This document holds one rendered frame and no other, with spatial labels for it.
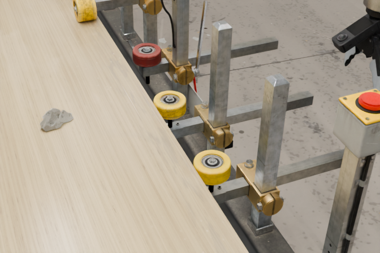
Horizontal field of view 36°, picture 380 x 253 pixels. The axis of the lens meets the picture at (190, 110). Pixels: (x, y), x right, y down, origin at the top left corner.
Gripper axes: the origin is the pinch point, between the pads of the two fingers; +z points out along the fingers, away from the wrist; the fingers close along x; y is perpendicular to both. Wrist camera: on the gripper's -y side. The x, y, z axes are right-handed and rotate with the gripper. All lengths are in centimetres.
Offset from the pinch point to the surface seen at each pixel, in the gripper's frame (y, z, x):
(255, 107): -21.3, 11.5, 12.6
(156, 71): -42, 10, 35
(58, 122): -73, 3, 10
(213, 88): -35.6, -0.4, 7.6
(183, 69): -35.8, 6.8, 29.2
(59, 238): -78, 4, -24
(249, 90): 37, 94, 133
